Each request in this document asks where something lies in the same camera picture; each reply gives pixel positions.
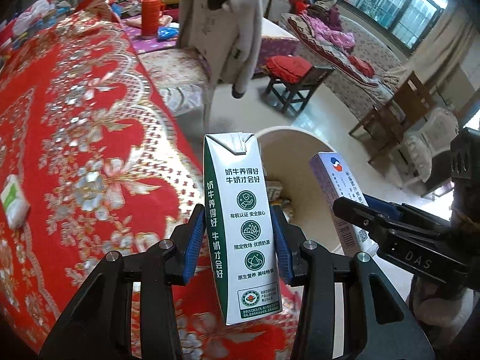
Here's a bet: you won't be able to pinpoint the purple white box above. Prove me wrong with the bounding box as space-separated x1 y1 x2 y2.
308 152 379 260

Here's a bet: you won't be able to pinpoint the red floral tablecloth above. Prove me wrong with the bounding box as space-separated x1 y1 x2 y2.
0 0 301 360

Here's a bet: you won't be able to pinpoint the purple pink clothes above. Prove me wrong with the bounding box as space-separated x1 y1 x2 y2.
300 4 355 51

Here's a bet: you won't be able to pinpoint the white armchair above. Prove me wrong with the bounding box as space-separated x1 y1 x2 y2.
403 107 460 184

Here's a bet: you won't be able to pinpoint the window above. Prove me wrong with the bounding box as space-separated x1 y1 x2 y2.
343 0 451 49

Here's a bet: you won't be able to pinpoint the small white tissue pack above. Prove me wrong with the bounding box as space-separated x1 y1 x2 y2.
0 174 31 230

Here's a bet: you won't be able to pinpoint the red thermos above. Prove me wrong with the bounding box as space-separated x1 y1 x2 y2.
140 0 166 39

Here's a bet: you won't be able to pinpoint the red cushion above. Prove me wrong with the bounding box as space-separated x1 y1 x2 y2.
267 55 314 83

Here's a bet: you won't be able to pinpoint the white trash bin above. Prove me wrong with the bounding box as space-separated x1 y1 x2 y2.
255 125 376 267

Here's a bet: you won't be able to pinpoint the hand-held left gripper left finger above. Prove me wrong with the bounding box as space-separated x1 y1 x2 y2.
39 203 207 360

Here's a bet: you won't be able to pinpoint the wooden stool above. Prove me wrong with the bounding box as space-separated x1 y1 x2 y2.
265 65 334 115

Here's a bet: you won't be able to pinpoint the yellow crumpled wrapper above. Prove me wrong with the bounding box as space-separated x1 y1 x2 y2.
264 180 297 218

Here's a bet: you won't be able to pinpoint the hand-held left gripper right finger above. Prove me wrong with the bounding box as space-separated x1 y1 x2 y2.
271 206 436 360

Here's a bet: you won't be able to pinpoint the beige dark-collared coat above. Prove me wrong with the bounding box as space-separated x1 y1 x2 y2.
178 0 276 100

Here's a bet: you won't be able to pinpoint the white green milk carton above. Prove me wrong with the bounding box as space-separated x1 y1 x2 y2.
202 131 283 326

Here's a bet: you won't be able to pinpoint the wooden chair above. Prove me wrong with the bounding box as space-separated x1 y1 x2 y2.
349 71 437 166

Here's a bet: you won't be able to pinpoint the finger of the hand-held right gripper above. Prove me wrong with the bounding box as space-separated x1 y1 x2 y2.
360 194 451 229
332 197 404 241

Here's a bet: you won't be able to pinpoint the red cloth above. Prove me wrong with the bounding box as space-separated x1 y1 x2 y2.
350 56 376 77

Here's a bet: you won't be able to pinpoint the blue plastic bag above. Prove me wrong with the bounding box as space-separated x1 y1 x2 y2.
157 24 181 41

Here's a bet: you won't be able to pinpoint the sofa with patterned cover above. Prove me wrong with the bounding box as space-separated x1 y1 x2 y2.
281 11 417 102

